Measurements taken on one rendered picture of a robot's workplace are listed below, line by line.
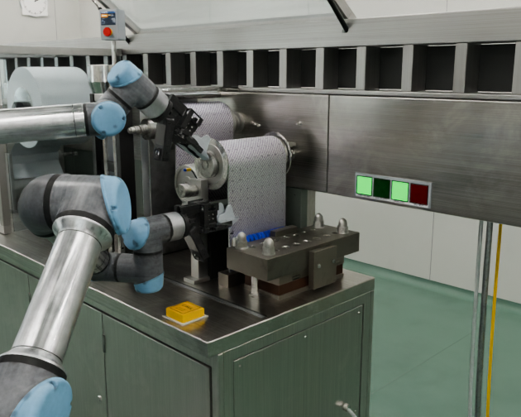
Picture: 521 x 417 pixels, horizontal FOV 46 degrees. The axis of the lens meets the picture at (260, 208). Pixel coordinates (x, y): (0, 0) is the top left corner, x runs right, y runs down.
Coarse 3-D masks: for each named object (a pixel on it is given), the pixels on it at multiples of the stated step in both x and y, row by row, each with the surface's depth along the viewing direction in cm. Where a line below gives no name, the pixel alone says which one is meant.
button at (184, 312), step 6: (174, 306) 157; (180, 306) 157; (186, 306) 157; (192, 306) 157; (198, 306) 157; (168, 312) 156; (174, 312) 154; (180, 312) 153; (186, 312) 153; (192, 312) 154; (198, 312) 155; (174, 318) 154; (180, 318) 152; (186, 318) 153; (192, 318) 154
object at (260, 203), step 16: (272, 176) 186; (240, 192) 177; (256, 192) 182; (272, 192) 187; (240, 208) 178; (256, 208) 183; (272, 208) 188; (240, 224) 179; (256, 224) 184; (272, 224) 189
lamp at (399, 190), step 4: (392, 184) 172; (396, 184) 171; (400, 184) 170; (404, 184) 169; (408, 184) 168; (392, 188) 172; (396, 188) 171; (400, 188) 170; (404, 188) 169; (392, 192) 172; (396, 192) 172; (400, 192) 171; (404, 192) 170; (392, 196) 173; (396, 196) 172; (400, 196) 171; (404, 196) 170; (404, 200) 170
